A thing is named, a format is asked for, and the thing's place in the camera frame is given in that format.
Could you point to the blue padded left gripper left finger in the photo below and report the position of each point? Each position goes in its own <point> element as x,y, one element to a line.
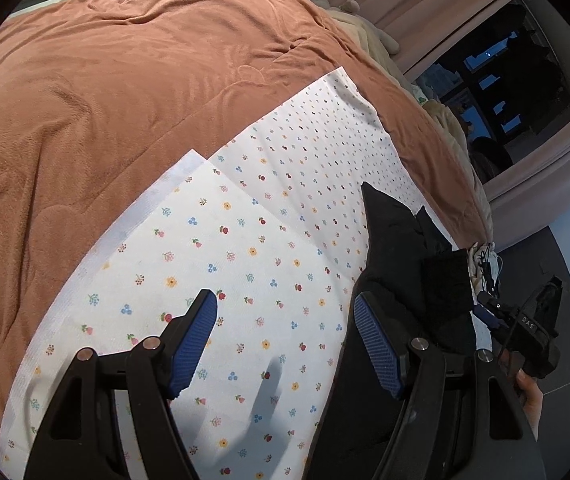
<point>186,338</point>

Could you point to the black button-up shirt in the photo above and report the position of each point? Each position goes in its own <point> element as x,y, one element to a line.
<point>422,297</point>

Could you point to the orange-brown blanket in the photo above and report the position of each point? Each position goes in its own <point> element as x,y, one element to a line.
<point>99,97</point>

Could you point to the white floral bed sheet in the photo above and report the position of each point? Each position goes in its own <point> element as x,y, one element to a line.
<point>273,224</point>

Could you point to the person's right hand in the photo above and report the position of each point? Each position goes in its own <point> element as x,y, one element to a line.
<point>530,395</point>

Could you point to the dark clothes hanging at window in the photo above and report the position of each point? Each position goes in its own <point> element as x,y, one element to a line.
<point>505,86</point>

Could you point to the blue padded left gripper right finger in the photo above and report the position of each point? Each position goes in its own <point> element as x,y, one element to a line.
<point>383,357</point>

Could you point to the pink right curtain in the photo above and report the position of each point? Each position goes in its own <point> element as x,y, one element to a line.
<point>533,193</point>

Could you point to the beige plush toy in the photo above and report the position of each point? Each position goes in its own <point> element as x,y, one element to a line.
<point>371,38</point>

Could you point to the beige crumpled duvet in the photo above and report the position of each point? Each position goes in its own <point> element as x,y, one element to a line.
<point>438,112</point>

